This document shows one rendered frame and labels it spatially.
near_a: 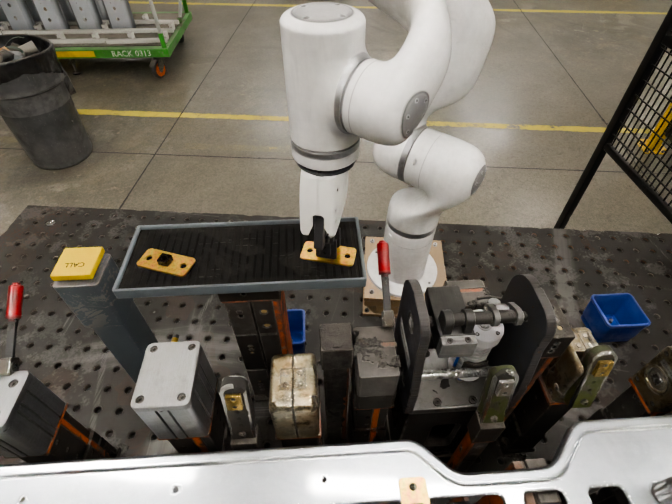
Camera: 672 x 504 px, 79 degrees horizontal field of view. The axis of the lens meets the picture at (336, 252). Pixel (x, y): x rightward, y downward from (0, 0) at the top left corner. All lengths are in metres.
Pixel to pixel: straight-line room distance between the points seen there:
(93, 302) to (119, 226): 0.79
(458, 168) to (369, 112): 0.43
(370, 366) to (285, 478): 0.19
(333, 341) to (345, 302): 0.54
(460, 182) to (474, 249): 0.57
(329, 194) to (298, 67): 0.15
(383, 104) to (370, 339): 0.37
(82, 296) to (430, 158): 0.65
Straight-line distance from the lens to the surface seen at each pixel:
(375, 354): 0.64
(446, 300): 0.61
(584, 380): 0.74
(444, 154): 0.82
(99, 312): 0.79
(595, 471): 0.75
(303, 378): 0.62
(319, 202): 0.51
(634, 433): 0.80
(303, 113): 0.46
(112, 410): 1.13
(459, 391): 0.76
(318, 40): 0.42
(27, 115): 3.18
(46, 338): 1.33
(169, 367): 0.63
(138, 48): 4.26
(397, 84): 0.41
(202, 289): 0.63
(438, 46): 0.44
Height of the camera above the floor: 1.63
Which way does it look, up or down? 47 degrees down
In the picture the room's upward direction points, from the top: straight up
